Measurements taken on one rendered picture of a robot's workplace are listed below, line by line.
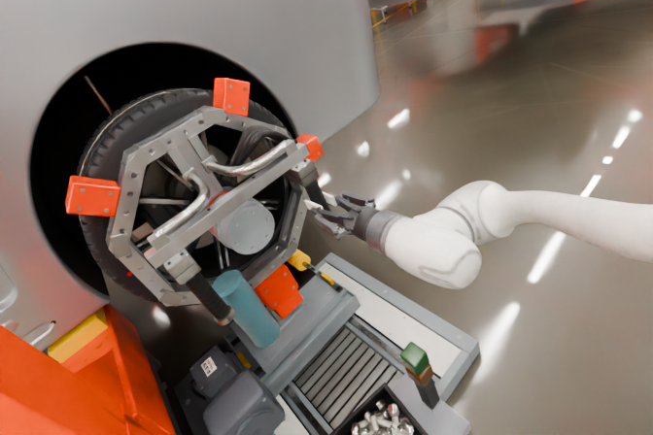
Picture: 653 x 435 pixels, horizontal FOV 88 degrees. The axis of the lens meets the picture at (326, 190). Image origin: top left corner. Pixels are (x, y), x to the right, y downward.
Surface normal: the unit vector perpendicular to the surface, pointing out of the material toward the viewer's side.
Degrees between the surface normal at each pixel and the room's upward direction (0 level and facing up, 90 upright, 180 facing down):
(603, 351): 0
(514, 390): 0
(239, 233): 90
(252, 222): 90
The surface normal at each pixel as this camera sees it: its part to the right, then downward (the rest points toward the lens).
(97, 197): 0.62, 0.25
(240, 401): -0.34, -0.77
